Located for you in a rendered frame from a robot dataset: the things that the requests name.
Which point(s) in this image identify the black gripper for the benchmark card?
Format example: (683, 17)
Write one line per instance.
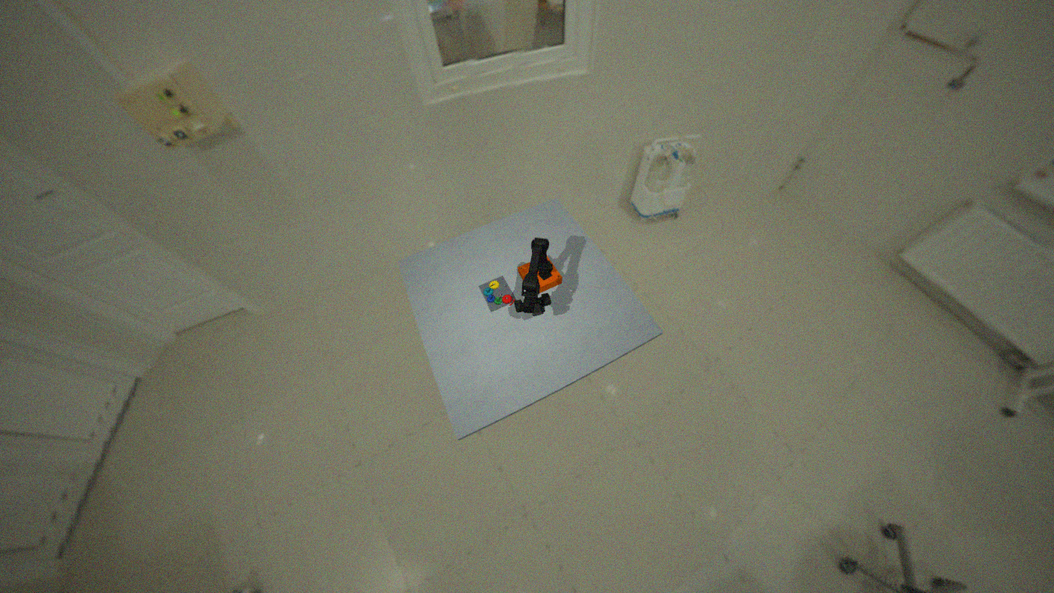
(544, 301)

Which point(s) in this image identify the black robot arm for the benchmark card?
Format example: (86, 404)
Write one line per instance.
(531, 284)

